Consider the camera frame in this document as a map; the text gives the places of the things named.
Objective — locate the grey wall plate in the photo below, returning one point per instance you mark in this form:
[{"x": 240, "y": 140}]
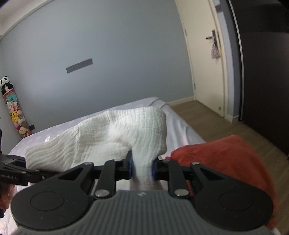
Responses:
[{"x": 79, "y": 65}]

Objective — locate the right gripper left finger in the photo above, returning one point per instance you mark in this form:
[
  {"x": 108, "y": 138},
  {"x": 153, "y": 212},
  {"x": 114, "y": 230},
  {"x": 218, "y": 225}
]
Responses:
[{"x": 108, "y": 175}]

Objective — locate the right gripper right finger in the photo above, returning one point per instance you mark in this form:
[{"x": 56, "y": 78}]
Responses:
[{"x": 171, "y": 172}]

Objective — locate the person's left hand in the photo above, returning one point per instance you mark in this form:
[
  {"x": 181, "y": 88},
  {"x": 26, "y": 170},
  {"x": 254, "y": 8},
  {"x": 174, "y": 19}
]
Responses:
[{"x": 7, "y": 193}]

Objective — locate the orange red blanket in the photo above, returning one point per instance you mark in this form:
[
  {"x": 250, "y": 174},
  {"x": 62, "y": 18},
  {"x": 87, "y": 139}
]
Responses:
[{"x": 234, "y": 157}]

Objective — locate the white muslin shirt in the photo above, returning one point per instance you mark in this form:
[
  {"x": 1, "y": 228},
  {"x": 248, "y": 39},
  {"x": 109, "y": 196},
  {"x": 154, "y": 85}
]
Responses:
[{"x": 108, "y": 136}]

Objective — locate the cream door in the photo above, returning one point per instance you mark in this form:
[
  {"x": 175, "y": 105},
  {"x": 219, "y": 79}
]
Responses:
[{"x": 198, "y": 19}]

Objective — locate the polka dot bed sheet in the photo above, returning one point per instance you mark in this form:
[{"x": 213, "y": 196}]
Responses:
[{"x": 179, "y": 133}]

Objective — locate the patterned pouch on handle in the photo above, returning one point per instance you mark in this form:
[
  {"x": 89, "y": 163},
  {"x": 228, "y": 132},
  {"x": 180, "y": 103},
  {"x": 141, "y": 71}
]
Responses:
[{"x": 215, "y": 54}]

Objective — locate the plush toy storage tube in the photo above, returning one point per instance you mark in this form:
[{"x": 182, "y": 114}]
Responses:
[{"x": 16, "y": 114}]

